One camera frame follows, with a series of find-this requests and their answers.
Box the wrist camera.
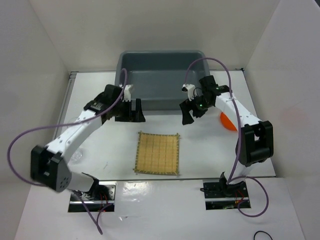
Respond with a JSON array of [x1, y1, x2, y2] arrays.
[[121, 84, 134, 102], [181, 84, 198, 101]]

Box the purple cable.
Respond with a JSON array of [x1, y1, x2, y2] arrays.
[[6, 67, 129, 235], [183, 57, 270, 217]]

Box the orange plate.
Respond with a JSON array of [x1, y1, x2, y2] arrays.
[[219, 112, 238, 132]]

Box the clear plastic cup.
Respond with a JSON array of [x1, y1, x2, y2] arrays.
[[68, 149, 83, 165], [67, 117, 79, 126]]

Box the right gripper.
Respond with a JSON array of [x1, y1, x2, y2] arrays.
[[179, 93, 213, 126]]

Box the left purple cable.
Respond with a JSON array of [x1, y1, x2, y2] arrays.
[[6, 67, 129, 235]]

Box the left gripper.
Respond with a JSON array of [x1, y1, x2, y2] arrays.
[[112, 98, 145, 123]]

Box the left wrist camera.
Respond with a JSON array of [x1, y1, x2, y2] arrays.
[[121, 84, 134, 102]]

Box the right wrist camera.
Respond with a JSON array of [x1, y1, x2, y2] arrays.
[[181, 84, 198, 101]]

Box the woven bamboo mat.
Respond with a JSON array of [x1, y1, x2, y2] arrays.
[[133, 131, 180, 176]]

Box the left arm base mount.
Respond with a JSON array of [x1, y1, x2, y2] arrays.
[[68, 181, 117, 213]]

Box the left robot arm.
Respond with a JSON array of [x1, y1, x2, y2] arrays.
[[30, 84, 146, 200]]

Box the grey plastic bin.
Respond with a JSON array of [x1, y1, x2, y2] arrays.
[[114, 50, 210, 111]]

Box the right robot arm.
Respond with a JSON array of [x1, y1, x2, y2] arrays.
[[179, 75, 274, 197]]

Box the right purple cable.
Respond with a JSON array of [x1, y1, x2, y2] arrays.
[[183, 57, 270, 217]]

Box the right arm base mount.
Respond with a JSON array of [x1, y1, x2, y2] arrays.
[[199, 179, 251, 211]]

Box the black cable loop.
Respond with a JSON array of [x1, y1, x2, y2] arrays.
[[254, 230, 275, 240]]

